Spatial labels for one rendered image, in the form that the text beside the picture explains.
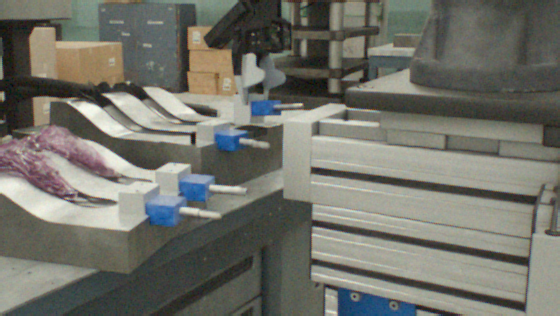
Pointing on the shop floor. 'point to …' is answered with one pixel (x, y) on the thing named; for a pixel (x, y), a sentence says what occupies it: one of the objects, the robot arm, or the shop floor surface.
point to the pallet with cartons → (89, 61)
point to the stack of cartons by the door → (209, 66)
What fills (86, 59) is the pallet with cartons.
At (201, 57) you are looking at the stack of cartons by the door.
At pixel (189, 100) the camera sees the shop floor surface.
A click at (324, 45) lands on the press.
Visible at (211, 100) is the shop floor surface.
